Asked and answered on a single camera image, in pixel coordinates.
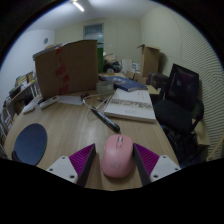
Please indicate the cluttered shelf unit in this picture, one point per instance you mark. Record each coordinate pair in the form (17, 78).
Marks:
(18, 91)

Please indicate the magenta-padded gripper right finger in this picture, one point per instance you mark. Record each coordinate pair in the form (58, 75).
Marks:
(148, 158)

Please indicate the tall open cardboard box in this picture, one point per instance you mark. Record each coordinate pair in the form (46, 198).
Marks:
(150, 61)

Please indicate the ceiling tube light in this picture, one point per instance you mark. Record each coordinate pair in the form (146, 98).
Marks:
(78, 6)

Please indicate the black marker pen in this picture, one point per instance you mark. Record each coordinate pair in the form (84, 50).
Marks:
(105, 119)

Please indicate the frosted window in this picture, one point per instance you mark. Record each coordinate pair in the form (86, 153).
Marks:
(93, 31)

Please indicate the large white book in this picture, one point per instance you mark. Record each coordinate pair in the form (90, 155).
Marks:
(131, 105)

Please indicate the large brown cardboard box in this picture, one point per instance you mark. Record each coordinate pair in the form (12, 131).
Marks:
(76, 68)

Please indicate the round dark blue mouse pad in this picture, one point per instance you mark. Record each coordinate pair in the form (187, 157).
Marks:
(30, 143)

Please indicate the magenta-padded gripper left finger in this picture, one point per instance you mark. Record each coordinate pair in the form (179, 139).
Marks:
(80, 159)

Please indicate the flat white remote control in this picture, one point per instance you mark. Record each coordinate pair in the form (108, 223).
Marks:
(30, 109)

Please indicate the white paper sheet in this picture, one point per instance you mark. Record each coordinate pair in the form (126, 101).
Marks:
(70, 100)

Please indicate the pink computer mouse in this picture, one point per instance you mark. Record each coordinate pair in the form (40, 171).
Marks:
(116, 156)

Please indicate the blue book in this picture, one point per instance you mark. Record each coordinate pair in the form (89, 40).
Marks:
(125, 83)

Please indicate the black office chair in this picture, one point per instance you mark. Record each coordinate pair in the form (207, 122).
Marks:
(176, 113)

